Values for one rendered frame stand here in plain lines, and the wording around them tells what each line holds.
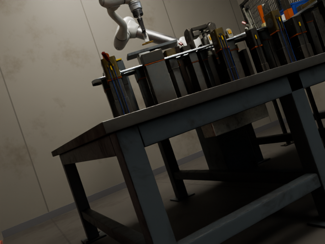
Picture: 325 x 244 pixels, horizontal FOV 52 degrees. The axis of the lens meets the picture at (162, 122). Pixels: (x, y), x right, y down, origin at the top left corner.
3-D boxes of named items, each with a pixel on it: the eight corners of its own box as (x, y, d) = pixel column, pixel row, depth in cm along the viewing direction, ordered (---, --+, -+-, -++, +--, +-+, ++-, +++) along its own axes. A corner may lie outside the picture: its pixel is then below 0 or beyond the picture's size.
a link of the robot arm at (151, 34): (196, 65, 299) (201, 46, 309) (200, 53, 285) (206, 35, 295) (114, 39, 300) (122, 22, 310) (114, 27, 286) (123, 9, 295)
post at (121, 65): (133, 123, 231) (112, 63, 231) (132, 123, 238) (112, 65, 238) (143, 119, 232) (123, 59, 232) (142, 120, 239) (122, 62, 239)
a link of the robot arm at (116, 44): (111, 38, 279) (117, 25, 285) (109, 50, 295) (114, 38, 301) (126, 43, 281) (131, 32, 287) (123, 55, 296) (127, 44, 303)
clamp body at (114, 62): (122, 124, 173) (99, 58, 173) (121, 126, 187) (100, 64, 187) (137, 119, 174) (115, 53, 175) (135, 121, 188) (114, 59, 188)
